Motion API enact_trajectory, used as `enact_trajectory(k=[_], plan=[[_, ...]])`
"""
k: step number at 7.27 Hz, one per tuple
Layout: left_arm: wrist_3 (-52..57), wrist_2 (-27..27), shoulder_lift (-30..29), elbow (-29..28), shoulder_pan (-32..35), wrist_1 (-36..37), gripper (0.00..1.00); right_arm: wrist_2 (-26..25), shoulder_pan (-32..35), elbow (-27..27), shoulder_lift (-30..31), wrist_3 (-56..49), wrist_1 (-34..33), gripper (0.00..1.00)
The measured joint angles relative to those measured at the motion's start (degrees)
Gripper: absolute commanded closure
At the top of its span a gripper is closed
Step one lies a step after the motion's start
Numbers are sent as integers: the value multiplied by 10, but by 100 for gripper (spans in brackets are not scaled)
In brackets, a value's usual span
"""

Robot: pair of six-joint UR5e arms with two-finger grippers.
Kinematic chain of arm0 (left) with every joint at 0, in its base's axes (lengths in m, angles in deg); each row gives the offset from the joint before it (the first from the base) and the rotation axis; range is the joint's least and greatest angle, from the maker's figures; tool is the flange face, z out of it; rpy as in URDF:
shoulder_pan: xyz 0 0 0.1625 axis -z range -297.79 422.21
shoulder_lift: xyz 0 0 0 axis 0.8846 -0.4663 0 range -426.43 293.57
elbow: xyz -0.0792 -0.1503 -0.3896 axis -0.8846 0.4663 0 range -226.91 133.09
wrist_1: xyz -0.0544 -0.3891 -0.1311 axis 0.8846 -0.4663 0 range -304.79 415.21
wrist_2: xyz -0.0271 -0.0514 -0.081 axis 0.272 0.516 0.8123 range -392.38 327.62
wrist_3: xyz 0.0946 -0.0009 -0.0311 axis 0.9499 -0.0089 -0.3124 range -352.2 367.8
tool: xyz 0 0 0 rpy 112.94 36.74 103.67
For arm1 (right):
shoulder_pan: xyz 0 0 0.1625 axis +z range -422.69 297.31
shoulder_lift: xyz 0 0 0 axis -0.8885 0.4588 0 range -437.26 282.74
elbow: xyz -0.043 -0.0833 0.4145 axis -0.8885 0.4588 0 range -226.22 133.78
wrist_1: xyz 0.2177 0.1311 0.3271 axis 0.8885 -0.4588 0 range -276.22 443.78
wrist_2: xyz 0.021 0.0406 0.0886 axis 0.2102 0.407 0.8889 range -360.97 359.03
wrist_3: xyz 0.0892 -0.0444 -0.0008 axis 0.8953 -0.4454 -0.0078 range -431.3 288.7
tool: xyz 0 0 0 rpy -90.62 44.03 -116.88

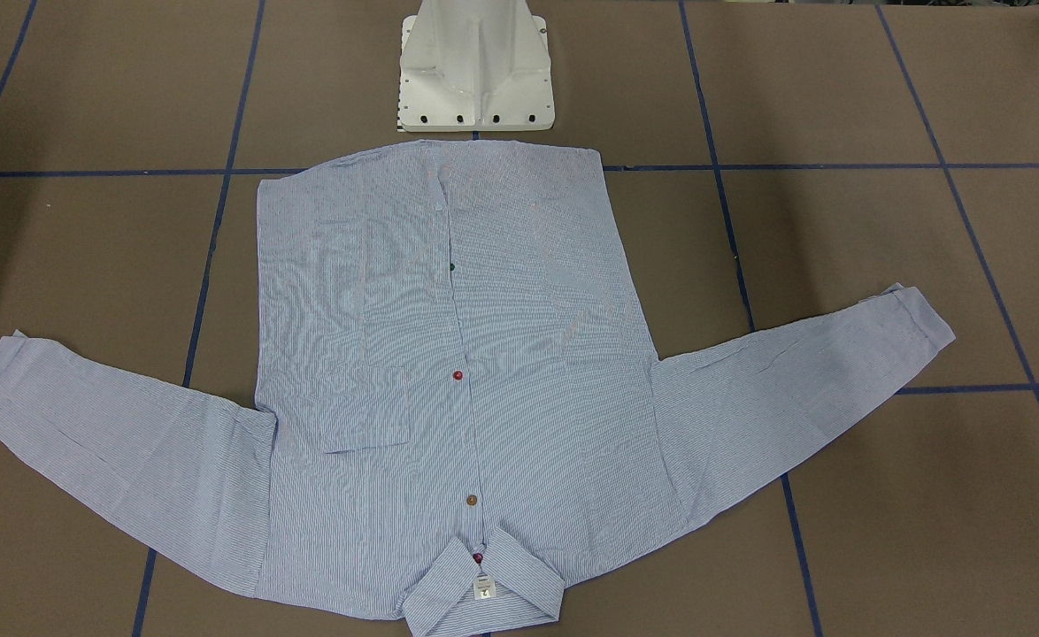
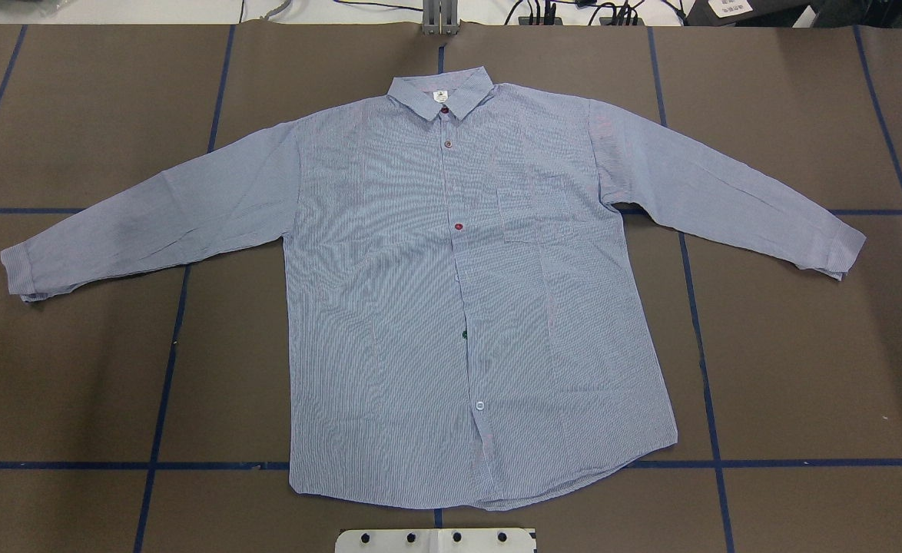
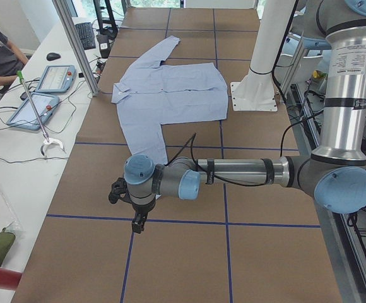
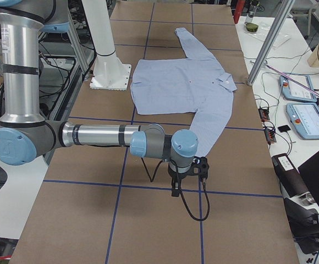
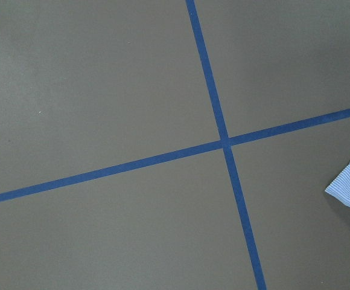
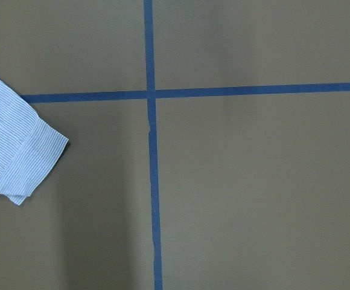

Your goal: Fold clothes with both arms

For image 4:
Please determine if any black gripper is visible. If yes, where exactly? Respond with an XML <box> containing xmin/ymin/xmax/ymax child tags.
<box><xmin>168</xmin><ymin>162</ymin><xmax>194</xmax><ymax>197</ymax></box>

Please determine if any light blue striped shirt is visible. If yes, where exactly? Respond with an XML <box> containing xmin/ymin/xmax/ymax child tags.
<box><xmin>131</xmin><ymin>27</ymin><xmax>237</xmax><ymax>156</ymax></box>

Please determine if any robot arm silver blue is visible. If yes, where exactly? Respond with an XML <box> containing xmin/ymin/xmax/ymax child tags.
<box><xmin>0</xmin><ymin>1</ymin><xmax>205</xmax><ymax>197</ymax></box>

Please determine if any orange circuit board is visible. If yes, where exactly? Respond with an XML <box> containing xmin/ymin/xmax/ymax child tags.
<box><xmin>258</xmin><ymin>108</ymin><xmax>270</xmax><ymax>122</ymax></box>

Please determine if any near blue teach pendant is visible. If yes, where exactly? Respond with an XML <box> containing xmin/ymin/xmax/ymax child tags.
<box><xmin>285</xmin><ymin>103</ymin><xmax>319</xmax><ymax>140</ymax></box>

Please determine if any blue teach pendant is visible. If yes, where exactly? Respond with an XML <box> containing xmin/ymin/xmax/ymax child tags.
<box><xmin>285</xmin><ymin>103</ymin><xmax>319</xmax><ymax>140</ymax></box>
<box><xmin>279</xmin><ymin>74</ymin><xmax>317</xmax><ymax>103</ymax></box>

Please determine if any far blue teach pendant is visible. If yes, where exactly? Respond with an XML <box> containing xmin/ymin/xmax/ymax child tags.
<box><xmin>279</xmin><ymin>74</ymin><xmax>317</xmax><ymax>103</ymax></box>

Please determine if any white chair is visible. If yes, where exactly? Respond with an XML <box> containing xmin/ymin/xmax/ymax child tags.
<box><xmin>0</xmin><ymin>156</ymin><xmax>48</xmax><ymax>239</ymax></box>

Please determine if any reacher grabber stick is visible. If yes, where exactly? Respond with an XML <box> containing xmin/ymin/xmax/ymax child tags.
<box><xmin>264</xmin><ymin>63</ymin><xmax>319</xmax><ymax>97</ymax></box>

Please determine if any green fabric pouch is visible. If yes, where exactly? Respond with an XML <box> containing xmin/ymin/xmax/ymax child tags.
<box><xmin>245</xmin><ymin>23</ymin><xmax>259</xmax><ymax>32</ymax></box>

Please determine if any clear plastic bag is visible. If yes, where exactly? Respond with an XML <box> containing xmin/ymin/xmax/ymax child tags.
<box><xmin>247</xmin><ymin>23</ymin><xmax>292</xmax><ymax>49</ymax></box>

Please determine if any red cylinder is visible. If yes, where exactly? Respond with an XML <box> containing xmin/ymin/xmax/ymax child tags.
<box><xmin>233</xmin><ymin>0</ymin><xmax>245</xmax><ymax>24</ymax></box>

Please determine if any clear water bottle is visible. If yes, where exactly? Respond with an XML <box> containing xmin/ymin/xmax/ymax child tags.
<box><xmin>245</xmin><ymin>0</ymin><xmax>260</xmax><ymax>24</ymax></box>

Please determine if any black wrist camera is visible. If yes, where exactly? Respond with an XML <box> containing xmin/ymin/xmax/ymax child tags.
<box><xmin>191</xmin><ymin>156</ymin><xmax>210</xmax><ymax>179</ymax></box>

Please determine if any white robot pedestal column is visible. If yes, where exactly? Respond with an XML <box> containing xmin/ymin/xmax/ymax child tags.
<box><xmin>82</xmin><ymin>0</ymin><xmax>131</xmax><ymax>91</ymax></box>

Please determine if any aluminium frame post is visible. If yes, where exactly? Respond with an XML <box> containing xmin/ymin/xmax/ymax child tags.
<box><xmin>247</xmin><ymin>0</ymin><xmax>295</xmax><ymax>86</ymax></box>

